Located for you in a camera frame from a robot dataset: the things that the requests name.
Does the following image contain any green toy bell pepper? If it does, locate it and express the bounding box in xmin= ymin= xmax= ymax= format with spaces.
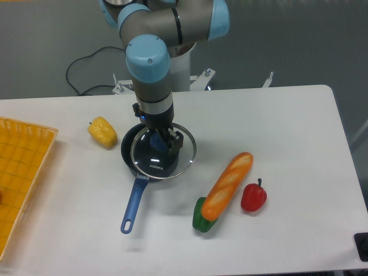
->
xmin=192 ymin=197 xmax=217 ymax=233

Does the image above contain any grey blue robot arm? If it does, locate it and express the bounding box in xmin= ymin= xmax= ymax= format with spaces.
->
xmin=99 ymin=1 xmax=230 ymax=152

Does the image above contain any yellow toy bell pepper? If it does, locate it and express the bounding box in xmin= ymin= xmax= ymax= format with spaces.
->
xmin=87 ymin=116 xmax=118 ymax=148

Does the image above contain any black device at table edge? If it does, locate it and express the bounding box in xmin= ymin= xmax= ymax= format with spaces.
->
xmin=354 ymin=232 xmax=368 ymax=262

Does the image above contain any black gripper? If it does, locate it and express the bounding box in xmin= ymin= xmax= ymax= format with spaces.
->
xmin=132 ymin=102 xmax=183 ymax=155

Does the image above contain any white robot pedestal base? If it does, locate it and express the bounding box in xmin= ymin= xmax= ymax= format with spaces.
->
xmin=112 ymin=43 xmax=274 ymax=95

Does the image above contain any yellow plastic basket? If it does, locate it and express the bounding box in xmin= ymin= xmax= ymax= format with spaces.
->
xmin=1 ymin=117 xmax=58 ymax=259

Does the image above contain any blue saucepan with handle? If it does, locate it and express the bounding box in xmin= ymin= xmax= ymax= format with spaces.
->
xmin=119 ymin=123 xmax=180 ymax=235

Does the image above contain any red toy bell pepper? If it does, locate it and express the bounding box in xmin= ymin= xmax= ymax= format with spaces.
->
xmin=240 ymin=178 xmax=267 ymax=212

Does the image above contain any black cable on floor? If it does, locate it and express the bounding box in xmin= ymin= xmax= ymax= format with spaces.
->
xmin=66 ymin=46 xmax=130 ymax=96

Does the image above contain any glass pot lid blue knob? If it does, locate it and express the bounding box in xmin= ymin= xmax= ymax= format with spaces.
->
xmin=130 ymin=123 xmax=197 ymax=180

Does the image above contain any toy baguette bread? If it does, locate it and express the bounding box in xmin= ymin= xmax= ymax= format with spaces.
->
xmin=201 ymin=152 xmax=254 ymax=221

